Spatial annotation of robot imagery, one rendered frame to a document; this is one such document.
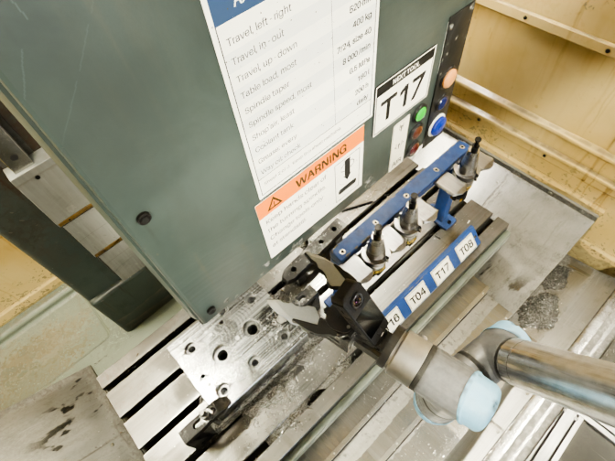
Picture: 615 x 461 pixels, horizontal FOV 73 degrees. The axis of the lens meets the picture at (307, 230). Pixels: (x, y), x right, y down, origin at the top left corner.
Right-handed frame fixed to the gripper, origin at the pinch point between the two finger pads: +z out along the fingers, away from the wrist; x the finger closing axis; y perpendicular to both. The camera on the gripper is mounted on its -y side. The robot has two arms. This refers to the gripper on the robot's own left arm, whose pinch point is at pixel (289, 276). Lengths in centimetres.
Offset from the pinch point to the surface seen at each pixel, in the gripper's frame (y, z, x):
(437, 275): 47, -18, 39
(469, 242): 47, -21, 54
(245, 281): -18.2, -2.5, -9.3
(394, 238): 19.9, -7.0, 27.5
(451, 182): 20, -11, 49
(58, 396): 76, 64, -52
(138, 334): 82, 61, -23
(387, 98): -30.7, -6.9, 13.2
